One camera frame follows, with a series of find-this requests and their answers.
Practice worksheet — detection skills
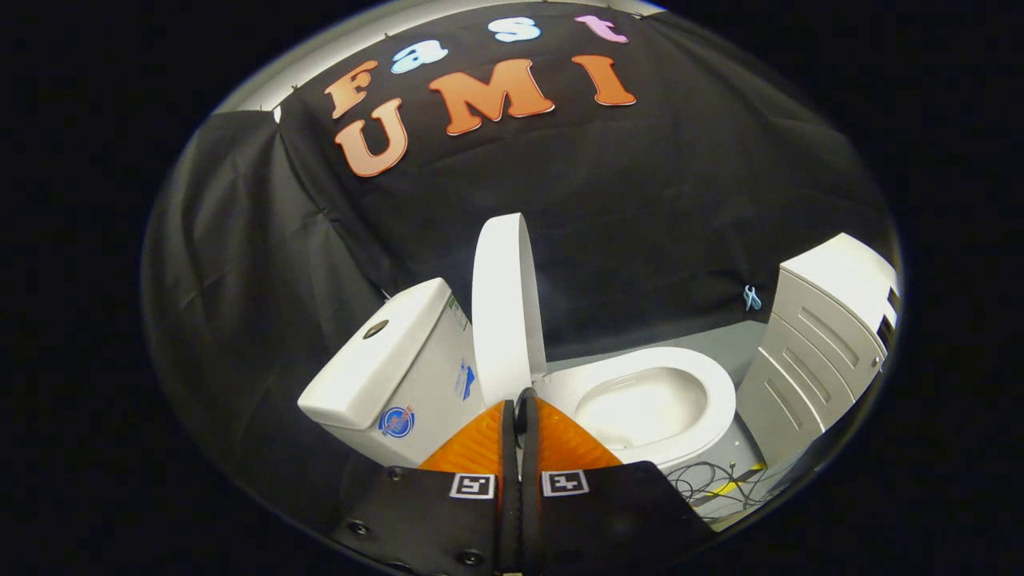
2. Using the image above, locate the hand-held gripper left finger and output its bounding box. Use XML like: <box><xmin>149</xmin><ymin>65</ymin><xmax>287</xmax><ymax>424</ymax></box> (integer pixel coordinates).
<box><xmin>330</xmin><ymin>399</ymin><xmax>522</xmax><ymax>576</ymax></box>

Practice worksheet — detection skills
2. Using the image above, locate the tangle of black cables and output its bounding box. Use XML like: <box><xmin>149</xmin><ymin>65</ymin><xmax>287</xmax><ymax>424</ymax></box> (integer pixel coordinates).
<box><xmin>664</xmin><ymin>459</ymin><xmax>770</xmax><ymax>514</ymax></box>

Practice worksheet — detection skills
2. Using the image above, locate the yellow floor tape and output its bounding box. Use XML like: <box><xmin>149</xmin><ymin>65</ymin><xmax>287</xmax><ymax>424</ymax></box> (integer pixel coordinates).
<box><xmin>692</xmin><ymin>462</ymin><xmax>770</xmax><ymax>510</ymax></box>

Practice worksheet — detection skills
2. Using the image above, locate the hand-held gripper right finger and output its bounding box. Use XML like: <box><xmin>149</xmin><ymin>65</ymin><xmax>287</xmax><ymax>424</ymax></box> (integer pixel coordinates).
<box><xmin>521</xmin><ymin>397</ymin><xmax>718</xmax><ymax>576</ymax></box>

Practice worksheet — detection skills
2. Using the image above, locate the white toilet tank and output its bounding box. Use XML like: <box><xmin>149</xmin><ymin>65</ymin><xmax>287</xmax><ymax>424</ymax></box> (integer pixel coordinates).
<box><xmin>297</xmin><ymin>277</ymin><xmax>490</xmax><ymax>470</ymax></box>

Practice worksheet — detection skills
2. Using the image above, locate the white toilet lid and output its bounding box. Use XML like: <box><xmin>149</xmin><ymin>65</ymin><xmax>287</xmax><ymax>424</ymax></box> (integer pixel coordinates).
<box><xmin>471</xmin><ymin>212</ymin><xmax>550</xmax><ymax>410</ymax></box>

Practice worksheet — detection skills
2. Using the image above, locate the white toilet bowl with seat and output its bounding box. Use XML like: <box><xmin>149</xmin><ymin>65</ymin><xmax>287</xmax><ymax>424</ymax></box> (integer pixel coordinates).
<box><xmin>531</xmin><ymin>345</ymin><xmax>738</xmax><ymax>474</ymax></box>

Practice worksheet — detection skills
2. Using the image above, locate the white ribbed cabinet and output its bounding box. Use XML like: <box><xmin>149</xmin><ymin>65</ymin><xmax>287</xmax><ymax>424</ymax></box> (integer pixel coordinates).
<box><xmin>734</xmin><ymin>231</ymin><xmax>902</xmax><ymax>466</ymax></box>

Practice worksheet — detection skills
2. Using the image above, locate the black backdrop cloth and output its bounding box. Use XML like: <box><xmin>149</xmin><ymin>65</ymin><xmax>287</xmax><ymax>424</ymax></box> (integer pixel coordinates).
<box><xmin>142</xmin><ymin>0</ymin><xmax>894</xmax><ymax>530</ymax></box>

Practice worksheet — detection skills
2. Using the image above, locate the black round lid handle tab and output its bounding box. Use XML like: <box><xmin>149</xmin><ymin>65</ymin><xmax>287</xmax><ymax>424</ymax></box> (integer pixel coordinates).
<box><xmin>512</xmin><ymin>386</ymin><xmax>539</xmax><ymax>438</ymax></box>

